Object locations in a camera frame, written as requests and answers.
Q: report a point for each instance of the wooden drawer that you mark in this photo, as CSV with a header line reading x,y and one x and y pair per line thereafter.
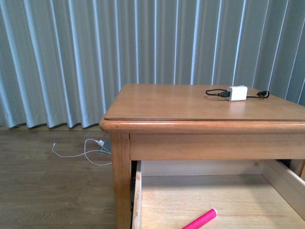
x,y
247,194

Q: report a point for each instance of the pink marker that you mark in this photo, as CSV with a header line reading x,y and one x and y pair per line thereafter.
x,y
202,220

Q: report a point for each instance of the wooden nightstand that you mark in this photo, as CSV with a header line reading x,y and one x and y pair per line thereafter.
x,y
160,122

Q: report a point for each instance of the grey floor outlet box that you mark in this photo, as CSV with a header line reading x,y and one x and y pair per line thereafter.
x,y
105,146

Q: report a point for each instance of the white charger adapter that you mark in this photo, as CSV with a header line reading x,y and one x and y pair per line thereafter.
x,y
237,93

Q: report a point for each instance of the grey vertical blinds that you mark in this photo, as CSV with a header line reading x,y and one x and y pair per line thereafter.
x,y
64,61

